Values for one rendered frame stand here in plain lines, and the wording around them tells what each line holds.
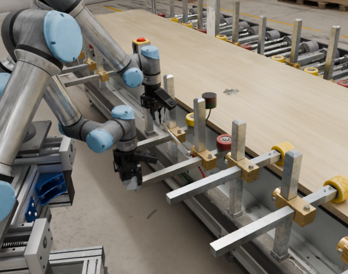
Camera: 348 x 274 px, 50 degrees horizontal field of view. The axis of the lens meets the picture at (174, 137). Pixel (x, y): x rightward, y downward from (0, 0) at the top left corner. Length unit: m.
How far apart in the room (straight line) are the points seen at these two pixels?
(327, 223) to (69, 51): 1.04
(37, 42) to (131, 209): 1.85
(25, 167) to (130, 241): 1.10
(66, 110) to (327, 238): 1.02
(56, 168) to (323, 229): 1.02
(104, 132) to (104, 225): 1.43
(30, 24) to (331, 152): 1.17
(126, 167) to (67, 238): 1.27
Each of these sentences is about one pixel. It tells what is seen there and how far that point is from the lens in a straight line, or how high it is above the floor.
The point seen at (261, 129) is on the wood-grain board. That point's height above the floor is 0.90.
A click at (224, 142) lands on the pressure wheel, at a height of 0.91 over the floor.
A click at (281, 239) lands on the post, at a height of 0.80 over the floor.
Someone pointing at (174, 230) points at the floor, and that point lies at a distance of 2.44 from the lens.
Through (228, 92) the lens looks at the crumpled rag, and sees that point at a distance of 2.01.
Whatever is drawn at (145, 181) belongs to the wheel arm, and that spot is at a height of 0.86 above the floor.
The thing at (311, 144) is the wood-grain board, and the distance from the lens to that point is 1.61.
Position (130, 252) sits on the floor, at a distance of 2.35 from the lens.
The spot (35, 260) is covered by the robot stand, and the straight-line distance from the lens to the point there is 1.09.
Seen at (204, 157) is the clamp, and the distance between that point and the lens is 1.52.
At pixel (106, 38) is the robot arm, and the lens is 1.36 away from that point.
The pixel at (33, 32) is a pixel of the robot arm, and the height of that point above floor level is 1.51.
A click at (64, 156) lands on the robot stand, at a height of 0.97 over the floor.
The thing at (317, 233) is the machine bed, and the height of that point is 0.69.
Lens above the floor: 1.73
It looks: 31 degrees down
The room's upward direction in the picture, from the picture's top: 3 degrees counter-clockwise
